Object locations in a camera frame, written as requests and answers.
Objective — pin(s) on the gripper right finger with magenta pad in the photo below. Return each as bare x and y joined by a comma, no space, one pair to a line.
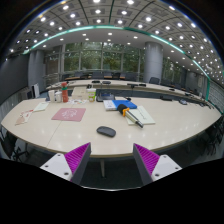
151,166

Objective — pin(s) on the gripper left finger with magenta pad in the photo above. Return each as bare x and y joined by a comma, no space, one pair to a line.
69,166

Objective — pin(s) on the dark grey computer mouse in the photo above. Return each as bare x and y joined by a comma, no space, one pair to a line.
106,131

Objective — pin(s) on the pink mouse pad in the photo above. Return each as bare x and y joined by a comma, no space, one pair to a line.
69,114

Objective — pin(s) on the white notebook under microphone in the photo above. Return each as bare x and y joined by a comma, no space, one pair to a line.
142,115

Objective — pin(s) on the black and grey microphone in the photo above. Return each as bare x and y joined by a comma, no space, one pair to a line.
125,111

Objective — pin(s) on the white paper sheet left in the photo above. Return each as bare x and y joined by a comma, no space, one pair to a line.
41,106

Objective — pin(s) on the printed leaflet at table edge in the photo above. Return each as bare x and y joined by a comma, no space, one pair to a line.
24,117

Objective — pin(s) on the white book beside blue book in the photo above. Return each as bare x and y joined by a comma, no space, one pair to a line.
109,105

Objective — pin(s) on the white cup with green label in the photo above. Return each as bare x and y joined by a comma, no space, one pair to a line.
91,94

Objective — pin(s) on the red water bottle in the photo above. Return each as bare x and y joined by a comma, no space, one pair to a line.
64,92

